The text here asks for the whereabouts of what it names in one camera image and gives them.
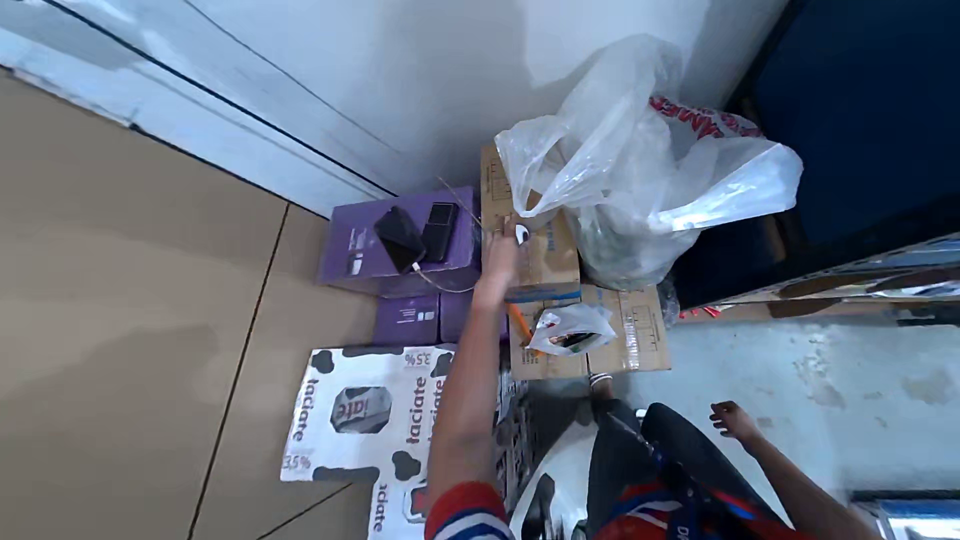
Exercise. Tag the black phone with buttons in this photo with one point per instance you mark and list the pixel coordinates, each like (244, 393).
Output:
(440, 231)

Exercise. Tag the black smartphone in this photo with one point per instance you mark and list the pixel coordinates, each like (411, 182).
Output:
(399, 241)

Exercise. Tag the person's body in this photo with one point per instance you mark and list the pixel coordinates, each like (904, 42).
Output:
(652, 517)

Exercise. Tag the large translucent plastic bag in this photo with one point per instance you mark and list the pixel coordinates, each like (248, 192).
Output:
(619, 172)

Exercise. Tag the small white and black object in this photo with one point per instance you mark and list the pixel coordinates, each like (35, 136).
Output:
(523, 235)

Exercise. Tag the stack of cow-print cartons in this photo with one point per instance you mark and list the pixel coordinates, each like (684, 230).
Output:
(322, 420)

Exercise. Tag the glass-topped display case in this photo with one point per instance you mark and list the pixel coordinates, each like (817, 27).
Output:
(919, 517)

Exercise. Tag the orange stick-like tool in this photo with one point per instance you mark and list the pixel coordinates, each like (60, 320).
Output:
(518, 320)

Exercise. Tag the person's left hand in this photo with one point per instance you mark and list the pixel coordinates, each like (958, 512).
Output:
(499, 264)

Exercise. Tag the person's left fingers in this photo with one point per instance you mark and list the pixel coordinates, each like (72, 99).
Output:
(508, 231)

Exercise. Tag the wide taped cardboard box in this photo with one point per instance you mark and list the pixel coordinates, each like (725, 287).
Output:
(645, 337)

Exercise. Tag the large purple box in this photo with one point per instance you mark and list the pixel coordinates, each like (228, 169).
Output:
(358, 240)

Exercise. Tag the person's legs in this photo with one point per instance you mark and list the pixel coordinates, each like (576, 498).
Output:
(626, 450)

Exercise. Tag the small purple box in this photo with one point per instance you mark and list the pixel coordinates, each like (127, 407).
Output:
(456, 315)
(390, 330)

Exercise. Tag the cardboard box with blue print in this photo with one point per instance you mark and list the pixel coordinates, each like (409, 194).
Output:
(561, 259)

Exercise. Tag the long shelf with goods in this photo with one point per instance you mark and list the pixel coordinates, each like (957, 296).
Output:
(847, 291)

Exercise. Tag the person's right forearm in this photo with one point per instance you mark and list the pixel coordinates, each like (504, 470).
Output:
(799, 484)

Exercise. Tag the small white plastic bag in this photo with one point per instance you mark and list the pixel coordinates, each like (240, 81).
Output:
(559, 327)

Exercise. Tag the white and black curved object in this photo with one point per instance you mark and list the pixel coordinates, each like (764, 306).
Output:
(566, 465)

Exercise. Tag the person's right hand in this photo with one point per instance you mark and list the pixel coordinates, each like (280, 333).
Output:
(739, 422)

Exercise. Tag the dark blue cabinet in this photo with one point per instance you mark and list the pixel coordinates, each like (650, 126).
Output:
(870, 127)

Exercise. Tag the person's right fingers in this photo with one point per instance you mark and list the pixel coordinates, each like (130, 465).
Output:
(720, 418)

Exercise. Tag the person's left forearm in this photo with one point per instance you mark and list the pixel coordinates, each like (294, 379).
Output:
(466, 397)

